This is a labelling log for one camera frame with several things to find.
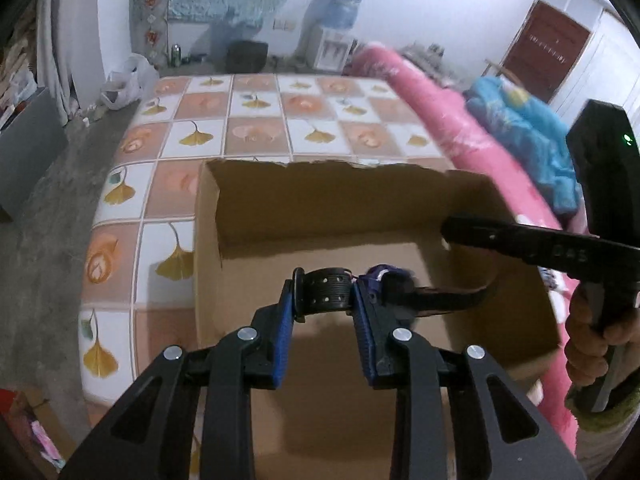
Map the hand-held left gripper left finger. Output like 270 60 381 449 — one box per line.
59 277 301 480

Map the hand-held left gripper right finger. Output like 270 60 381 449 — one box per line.
352 277 586 480

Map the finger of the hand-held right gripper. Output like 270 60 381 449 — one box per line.
440 215 529 264

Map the dark purple smart watch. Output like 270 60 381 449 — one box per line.
291 264 488 326

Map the brown cardboard box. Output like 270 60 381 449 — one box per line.
192 158 561 480

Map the person's right forearm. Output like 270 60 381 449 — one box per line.
564 385 640 478

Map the person's right hand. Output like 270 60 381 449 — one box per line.
565 287 640 390

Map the blue patterned blanket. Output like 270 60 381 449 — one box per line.
462 77 583 216

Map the pink floral bed quilt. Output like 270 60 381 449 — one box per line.
350 45 581 441

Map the brown wooden door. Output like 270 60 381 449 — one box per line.
500 0 592 103

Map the wooden chair back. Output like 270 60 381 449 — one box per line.
484 58 518 81

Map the grey fuzzy blanket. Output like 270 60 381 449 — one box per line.
400 44 451 68

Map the blue water dispenser bottle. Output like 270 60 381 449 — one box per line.
320 0 363 31

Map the white plastic bag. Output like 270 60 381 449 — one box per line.
100 53 160 111

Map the clear blue water jug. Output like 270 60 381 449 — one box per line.
212 7 266 56

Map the grey cabinet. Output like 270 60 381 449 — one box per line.
0 87 68 221

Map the patchwork hanging strip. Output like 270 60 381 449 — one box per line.
131 0 171 66

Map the white curtain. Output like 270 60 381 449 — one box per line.
37 0 81 126

